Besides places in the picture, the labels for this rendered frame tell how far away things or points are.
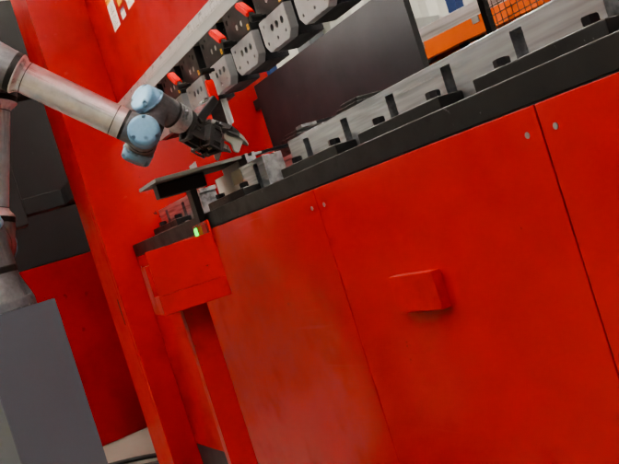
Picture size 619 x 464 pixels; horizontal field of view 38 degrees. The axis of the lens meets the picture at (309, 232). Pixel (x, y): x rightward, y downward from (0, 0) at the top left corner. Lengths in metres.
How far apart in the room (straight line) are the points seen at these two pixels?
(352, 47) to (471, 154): 1.51
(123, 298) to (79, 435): 1.34
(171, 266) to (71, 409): 0.38
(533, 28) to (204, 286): 0.98
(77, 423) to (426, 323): 0.83
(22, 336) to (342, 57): 1.45
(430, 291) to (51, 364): 0.89
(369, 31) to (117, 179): 1.16
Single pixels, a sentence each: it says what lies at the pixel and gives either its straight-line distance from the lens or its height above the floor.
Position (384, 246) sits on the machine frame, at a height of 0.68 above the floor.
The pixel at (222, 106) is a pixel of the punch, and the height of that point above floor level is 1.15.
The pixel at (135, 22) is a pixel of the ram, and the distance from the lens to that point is 3.03.
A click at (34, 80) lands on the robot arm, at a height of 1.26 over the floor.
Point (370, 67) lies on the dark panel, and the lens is 2.81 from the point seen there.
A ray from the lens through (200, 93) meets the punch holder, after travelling 2.62.
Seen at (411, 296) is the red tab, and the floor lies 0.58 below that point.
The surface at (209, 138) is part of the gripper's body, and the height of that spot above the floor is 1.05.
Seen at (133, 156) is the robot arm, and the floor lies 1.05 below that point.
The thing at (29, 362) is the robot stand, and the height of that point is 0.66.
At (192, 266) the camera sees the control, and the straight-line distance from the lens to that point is 2.03.
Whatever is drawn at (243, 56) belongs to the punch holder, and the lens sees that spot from 2.30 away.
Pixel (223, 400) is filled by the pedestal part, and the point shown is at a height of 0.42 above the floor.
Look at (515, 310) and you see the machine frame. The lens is 1.44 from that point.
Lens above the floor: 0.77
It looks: 1 degrees down
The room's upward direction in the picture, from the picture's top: 18 degrees counter-clockwise
